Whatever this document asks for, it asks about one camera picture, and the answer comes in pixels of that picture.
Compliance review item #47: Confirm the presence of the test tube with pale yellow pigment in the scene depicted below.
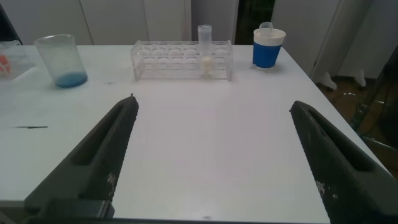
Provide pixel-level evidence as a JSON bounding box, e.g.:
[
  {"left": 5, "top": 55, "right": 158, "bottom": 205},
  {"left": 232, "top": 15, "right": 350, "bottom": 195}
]
[{"left": 197, "top": 24, "right": 213, "bottom": 78}]

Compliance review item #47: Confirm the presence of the narrow white partition panel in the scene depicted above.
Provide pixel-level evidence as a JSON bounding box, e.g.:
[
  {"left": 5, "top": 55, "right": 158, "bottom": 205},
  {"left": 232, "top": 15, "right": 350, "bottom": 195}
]
[{"left": 191, "top": 0, "right": 239, "bottom": 44}]

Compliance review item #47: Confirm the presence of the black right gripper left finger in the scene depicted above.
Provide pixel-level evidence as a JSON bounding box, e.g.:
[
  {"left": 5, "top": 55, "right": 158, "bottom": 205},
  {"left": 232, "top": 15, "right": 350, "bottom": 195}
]
[{"left": 24, "top": 95, "right": 139, "bottom": 215}]

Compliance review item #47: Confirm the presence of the blue white paper cup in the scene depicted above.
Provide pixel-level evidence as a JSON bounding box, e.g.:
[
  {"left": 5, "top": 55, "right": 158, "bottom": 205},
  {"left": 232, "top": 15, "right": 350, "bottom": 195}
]
[{"left": 252, "top": 27, "right": 287, "bottom": 69}]

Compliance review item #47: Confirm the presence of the white partition foot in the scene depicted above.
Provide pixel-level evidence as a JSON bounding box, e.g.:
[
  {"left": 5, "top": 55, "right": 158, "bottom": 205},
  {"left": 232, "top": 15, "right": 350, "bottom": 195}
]
[
  {"left": 317, "top": 72, "right": 338, "bottom": 91},
  {"left": 338, "top": 68, "right": 367, "bottom": 88}
]

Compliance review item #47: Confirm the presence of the clear plastic beaker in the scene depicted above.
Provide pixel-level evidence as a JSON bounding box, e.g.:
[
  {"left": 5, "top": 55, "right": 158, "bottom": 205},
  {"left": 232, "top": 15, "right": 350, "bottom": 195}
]
[{"left": 33, "top": 34, "right": 89, "bottom": 89}]

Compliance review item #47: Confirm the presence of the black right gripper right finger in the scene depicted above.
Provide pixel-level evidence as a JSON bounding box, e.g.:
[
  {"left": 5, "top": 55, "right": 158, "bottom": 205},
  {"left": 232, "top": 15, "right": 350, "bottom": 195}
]
[{"left": 290, "top": 100, "right": 398, "bottom": 224}]

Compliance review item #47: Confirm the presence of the clear acrylic test tube rack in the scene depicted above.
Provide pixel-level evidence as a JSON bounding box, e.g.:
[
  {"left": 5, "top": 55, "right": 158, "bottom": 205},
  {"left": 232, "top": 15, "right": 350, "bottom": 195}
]
[
  {"left": 0, "top": 40, "right": 37, "bottom": 80},
  {"left": 130, "top": 39, "right": 234, "bottom": 82}
]

